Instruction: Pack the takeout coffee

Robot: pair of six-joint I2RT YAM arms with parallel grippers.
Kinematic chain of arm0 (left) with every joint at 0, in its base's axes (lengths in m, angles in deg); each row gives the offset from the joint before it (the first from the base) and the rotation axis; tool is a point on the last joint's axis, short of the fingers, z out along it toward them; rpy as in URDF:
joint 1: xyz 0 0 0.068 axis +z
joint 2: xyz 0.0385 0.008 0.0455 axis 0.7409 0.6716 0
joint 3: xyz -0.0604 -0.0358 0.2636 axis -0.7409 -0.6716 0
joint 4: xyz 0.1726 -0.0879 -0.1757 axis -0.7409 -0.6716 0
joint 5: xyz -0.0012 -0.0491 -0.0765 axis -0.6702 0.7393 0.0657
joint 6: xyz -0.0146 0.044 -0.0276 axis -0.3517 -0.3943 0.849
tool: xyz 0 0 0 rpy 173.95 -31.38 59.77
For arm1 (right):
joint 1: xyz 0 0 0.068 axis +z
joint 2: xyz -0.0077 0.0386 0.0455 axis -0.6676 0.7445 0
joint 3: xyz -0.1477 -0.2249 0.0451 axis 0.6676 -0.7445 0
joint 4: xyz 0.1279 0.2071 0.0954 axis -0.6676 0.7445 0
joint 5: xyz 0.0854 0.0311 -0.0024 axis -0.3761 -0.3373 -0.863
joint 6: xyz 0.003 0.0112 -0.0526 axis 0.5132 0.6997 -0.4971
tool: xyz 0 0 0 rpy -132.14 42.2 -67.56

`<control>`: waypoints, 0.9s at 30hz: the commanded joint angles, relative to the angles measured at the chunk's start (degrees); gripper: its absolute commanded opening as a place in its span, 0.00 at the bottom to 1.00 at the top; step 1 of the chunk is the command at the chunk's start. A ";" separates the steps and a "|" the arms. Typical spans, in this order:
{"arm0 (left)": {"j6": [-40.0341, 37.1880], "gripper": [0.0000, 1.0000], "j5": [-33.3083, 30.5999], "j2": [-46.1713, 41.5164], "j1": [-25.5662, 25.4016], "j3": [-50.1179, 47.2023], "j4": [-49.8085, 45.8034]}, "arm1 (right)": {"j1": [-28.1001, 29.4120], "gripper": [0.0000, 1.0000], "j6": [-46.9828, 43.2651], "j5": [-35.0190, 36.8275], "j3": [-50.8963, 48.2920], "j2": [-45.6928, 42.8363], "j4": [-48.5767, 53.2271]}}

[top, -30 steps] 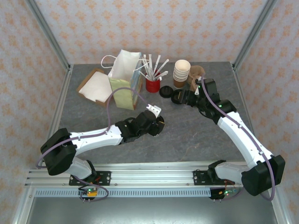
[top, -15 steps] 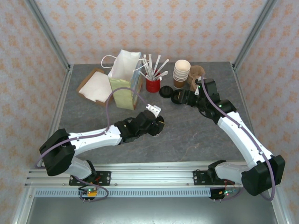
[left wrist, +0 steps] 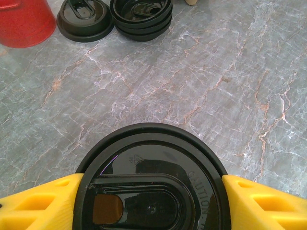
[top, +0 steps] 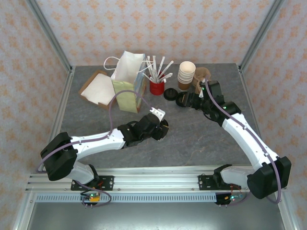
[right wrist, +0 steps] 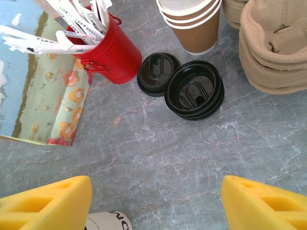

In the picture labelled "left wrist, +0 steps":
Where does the red straw holder cup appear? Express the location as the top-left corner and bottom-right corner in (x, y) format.
(0, 0), (57, 48)

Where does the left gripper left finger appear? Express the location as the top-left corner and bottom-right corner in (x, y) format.
(0, 173), (83, 230)

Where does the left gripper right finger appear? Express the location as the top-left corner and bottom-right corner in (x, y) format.
(222, 174), (307, 230)

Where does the stack of black cup lids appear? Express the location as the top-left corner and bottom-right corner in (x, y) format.
(109, 0), (173, 42)

